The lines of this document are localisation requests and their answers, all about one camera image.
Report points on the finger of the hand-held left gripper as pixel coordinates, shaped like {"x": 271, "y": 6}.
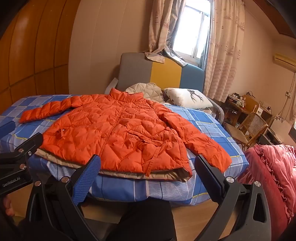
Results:
{"x": 7, "y": 129}
{"x": 27, "y": 144}

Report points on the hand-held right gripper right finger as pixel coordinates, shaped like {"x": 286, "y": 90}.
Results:
{"x": 209, "y": 178}

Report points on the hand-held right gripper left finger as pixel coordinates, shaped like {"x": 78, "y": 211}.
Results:
{"x": 84, "y": 182}

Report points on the orange puffer jacket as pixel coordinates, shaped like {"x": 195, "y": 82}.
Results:
{"x": 120, "y": 129}

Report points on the person's left hand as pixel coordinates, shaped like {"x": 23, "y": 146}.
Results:
{"x": 8, "y": 206}

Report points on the blue plaid bed sheet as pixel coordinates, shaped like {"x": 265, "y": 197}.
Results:
{"x": 208, "y": 129}

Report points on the pink ruffled blanket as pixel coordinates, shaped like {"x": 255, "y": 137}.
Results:
{"x": 272, "y": 169}

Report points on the rattan chair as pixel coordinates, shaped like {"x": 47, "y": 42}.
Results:
{"x": 253, "y": 124}

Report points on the person's dark trousers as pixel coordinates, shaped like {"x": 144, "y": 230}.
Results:
{"x": 143, "y": 220}

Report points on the cluttered wooden desk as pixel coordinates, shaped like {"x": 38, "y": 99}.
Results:
{"x": 240, "y": 110}

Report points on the wooden panelled wardrobe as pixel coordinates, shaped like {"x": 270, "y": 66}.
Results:
{"x": 34, "y": 58}

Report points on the white deer print pillow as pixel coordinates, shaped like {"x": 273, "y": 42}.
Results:
{"x": 187, "y": 97}

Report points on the white cabinet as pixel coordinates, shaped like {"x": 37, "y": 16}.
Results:
{"x": 281, "y": 131}

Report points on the plain pale pillow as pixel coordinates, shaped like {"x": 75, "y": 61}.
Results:
{"x": 112, "y": 85}

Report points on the white quilted blanket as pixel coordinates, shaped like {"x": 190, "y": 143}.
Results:
{"x": 145, "y": 91}

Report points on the grey yellow blue headboard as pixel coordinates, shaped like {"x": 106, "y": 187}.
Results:
{"x": 138, "y": 69}

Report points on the long patterned beige curtain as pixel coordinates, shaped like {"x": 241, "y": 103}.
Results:
{"x": 225, "y": 46}

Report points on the window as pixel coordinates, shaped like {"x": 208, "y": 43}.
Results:
{"x": 192, "y": 30}

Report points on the short patterned beige curtain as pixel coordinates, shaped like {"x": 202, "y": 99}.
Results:
{"x": 161, "y": 25}

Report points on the wall air conditioner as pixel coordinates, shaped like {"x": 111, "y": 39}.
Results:
{"x": 284, "y": 60}

